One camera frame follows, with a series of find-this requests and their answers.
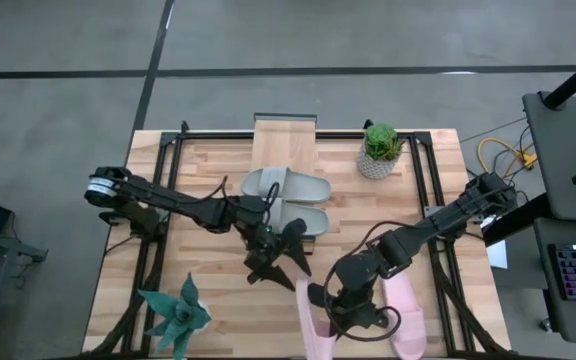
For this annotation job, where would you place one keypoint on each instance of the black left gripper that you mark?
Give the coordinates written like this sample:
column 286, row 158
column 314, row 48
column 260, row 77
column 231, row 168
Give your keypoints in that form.
column 263, row 245

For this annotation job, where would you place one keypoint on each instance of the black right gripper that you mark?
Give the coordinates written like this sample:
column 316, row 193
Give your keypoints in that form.
column 355, row 305

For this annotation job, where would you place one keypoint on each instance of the grey foam slide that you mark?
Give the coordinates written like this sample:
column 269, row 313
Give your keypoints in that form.
column 308, row 217
column 298, row 186

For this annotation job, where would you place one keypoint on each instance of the pink foam slide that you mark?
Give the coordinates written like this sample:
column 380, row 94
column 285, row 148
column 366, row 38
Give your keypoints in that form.
column 313, row 340
column 408, row 325

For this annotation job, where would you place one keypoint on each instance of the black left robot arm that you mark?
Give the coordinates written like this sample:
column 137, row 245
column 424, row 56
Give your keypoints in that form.
column 168, row 200

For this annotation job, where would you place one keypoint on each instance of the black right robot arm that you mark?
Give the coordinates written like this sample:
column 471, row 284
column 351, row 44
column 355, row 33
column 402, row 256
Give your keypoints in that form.
column 443, row 220

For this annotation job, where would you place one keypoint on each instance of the teal artificial agave plant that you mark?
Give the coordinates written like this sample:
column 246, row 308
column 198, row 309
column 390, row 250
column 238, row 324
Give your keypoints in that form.
column 180, row 315

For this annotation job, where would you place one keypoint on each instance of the green plant in patterned pot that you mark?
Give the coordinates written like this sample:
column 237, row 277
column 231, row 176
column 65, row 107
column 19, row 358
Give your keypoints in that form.
column 380, row 145

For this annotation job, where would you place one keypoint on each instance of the white paper sheet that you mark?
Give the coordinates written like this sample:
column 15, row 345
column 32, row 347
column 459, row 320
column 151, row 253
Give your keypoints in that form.
column 497, row 255

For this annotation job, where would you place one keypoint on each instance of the black desk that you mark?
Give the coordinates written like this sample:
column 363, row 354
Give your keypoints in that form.
column 558, row 160

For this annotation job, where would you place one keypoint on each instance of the black monitor stand pole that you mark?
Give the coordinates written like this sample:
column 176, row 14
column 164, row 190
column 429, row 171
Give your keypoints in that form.
column 575, row 80

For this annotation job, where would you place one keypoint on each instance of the black aluminium rig frame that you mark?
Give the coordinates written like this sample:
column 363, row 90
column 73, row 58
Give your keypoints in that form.
column 218, row 135

